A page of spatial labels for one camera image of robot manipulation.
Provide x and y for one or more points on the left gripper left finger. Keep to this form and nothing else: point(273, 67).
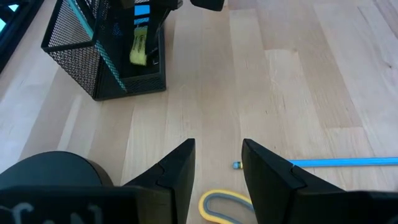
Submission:
point(177, 174)

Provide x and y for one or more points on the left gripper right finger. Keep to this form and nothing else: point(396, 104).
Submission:
point(267, 180)

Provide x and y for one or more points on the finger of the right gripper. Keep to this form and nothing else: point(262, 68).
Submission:
point(127, 18)
point(164, 15)

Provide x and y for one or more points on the blue sticky note pad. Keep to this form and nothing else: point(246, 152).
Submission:
point(142, 11)

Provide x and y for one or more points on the small yellow eraser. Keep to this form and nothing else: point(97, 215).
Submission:
point(138, 49)

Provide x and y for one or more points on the blue pencil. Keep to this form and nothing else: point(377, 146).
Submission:
point(342, 162)

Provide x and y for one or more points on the black mesh desk organizer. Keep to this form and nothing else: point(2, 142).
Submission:
point(77, 62)

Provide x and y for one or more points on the teal green pencil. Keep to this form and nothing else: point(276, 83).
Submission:
point(102, 56)

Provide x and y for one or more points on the black table frame rails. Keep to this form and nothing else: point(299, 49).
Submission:
point(21, 28)

